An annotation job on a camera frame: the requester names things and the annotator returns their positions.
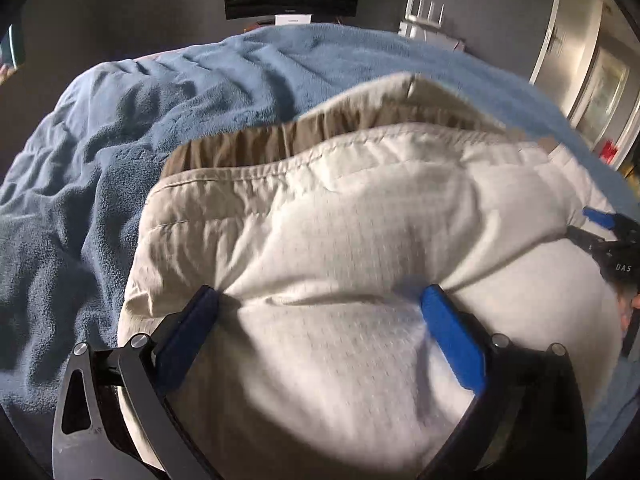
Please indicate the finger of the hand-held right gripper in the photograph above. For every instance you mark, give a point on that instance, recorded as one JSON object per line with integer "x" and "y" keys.
{"x": 585, "y": 241}
{"x": 597, "y": 216}

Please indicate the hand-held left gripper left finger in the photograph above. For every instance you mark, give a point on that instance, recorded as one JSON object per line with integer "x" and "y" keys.
{"x": 187, "y": 330}

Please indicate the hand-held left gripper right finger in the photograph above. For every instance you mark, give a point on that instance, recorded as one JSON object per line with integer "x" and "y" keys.
{"x": 450, "y": 335}

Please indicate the cream hooded puffer jacket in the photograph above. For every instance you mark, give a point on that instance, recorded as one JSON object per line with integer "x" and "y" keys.
{"x": 350, "y": 260}

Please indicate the person's right hand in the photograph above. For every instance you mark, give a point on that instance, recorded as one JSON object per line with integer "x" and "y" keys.
{"x": 629, "y": 310}

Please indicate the red box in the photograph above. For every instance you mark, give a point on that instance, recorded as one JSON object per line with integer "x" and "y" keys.
{"x": 609, "y": 152}

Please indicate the white door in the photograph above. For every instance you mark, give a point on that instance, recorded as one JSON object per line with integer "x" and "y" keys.
{"x": 570, "y": 25}

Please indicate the blue fleece blanket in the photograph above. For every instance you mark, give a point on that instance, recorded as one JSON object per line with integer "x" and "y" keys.
{"x": 125, "y": 125}

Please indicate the white cabinet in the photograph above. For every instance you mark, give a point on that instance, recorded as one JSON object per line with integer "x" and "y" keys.
{"x": 435, "y": 37}

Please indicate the white router with antennas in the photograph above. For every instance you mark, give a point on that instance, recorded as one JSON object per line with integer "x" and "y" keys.
{"x": 424, "y": 10}

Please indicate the wooden television stand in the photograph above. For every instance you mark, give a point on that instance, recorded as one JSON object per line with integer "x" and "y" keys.
{"x": 264, "y": 22}

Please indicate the small white box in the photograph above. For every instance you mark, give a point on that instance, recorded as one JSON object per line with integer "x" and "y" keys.
{"x": 293, "y": 19}

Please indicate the teal curtain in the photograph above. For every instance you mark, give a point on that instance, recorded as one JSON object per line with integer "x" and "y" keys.
{"x": 12, "y": 47}

